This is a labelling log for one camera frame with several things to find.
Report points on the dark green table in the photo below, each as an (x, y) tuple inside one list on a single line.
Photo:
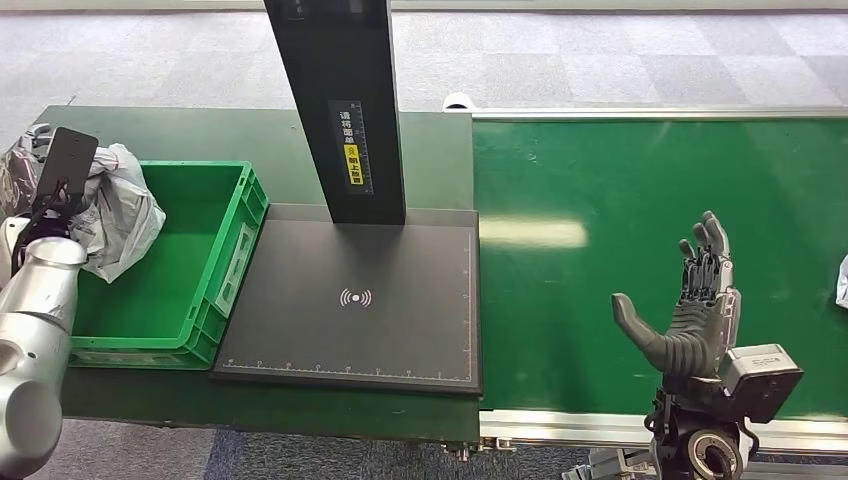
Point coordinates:
[(199, 132)]

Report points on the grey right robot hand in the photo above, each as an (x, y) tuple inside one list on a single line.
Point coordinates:
[(696, 338)]

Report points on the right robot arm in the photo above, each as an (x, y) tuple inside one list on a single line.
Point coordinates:
[(712, 454)]

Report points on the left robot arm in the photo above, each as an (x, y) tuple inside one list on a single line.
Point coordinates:
[(33, 318)]

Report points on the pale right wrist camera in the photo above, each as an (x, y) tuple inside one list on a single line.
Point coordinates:
[(762, 384)]

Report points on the white roller end cap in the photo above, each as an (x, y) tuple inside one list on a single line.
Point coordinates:
[(457, 101)]

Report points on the green plastic delivery crate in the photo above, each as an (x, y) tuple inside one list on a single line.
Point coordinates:
[(185, 265)]

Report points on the black inbound scanner machine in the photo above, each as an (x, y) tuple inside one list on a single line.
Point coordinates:
[(358, 331)]

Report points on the green conveyor belt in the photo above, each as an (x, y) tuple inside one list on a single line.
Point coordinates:
[(596, 166)]

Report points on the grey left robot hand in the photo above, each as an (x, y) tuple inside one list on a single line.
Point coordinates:
[(66, 166)]

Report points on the white red plastic mailer package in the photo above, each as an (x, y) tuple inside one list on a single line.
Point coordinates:
[(119, 218)]

